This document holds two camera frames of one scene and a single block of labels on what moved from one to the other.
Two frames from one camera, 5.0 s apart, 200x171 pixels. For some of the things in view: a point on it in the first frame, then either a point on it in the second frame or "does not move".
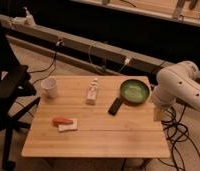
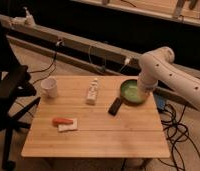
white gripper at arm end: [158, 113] to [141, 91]
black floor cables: [178, 132] does not move
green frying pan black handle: [133, 92] does not move
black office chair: [14, 92] does not move
